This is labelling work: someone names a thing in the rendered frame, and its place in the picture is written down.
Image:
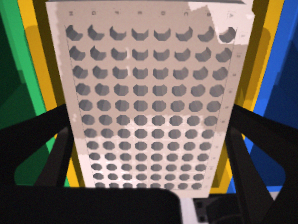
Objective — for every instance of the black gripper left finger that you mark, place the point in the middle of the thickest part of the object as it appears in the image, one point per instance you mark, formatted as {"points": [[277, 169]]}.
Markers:
{"points": [[18, 142]]}

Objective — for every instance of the yellow open bin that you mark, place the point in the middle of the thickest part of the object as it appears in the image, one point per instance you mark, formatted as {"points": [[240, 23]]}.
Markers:
{"points": [[36, 24]]}

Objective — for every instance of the green open-top bin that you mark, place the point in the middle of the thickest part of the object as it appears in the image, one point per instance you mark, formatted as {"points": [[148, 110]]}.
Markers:
{"points": [[16, 105]]}

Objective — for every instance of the blue general waste bin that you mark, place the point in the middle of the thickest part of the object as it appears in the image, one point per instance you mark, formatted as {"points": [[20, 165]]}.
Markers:
{"points": [[280, 83]]}

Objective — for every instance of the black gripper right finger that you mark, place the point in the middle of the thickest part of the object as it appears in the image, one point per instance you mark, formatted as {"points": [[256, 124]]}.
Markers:
{"points": [[278, 141]]}

